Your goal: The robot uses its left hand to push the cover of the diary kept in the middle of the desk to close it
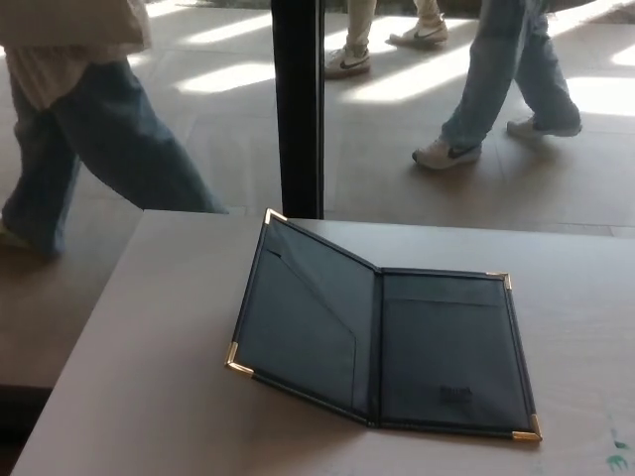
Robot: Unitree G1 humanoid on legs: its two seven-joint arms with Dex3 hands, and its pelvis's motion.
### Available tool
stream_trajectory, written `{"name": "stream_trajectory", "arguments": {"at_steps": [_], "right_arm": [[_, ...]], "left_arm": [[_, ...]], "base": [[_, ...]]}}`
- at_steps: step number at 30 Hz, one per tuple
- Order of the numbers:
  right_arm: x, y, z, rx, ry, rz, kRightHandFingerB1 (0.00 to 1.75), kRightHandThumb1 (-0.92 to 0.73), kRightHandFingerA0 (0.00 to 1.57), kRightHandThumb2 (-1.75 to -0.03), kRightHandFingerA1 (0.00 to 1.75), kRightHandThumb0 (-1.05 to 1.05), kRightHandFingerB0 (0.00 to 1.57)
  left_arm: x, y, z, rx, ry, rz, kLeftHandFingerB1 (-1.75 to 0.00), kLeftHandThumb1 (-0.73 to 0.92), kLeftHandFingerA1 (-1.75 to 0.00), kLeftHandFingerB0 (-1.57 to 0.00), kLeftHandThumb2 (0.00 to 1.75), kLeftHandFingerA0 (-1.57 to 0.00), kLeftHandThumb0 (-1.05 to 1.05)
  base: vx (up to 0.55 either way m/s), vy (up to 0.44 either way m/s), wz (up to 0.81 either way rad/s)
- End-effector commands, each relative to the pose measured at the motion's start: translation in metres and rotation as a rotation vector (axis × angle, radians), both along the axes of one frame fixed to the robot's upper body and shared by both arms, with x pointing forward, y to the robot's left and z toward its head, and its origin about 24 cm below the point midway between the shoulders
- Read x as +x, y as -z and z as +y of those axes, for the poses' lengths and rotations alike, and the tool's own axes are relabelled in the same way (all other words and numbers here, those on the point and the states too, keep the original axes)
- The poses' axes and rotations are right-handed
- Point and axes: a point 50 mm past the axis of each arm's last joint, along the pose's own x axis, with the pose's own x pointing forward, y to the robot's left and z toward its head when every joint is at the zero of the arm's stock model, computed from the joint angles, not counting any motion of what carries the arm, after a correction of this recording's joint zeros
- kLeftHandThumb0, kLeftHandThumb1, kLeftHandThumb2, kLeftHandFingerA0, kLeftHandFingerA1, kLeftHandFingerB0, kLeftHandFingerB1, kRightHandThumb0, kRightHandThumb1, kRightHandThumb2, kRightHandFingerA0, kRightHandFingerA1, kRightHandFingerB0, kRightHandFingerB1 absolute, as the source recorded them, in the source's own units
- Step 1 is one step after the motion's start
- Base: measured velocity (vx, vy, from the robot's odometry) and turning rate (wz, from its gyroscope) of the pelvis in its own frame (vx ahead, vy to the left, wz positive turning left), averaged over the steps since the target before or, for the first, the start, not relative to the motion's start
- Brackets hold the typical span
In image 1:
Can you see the dark blue diary folder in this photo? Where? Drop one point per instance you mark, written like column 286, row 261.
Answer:
column 436, row 347

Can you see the person in beige trousers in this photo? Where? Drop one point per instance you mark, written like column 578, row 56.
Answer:
column 357, row 44

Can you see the person in baggy blue jeans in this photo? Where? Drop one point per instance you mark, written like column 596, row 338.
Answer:
column 94, row 144

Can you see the person in light blue jeans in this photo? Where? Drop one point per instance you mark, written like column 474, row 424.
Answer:
column 501, row 74

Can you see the black window frame post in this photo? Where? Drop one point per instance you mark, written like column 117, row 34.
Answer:
column 299, row 109

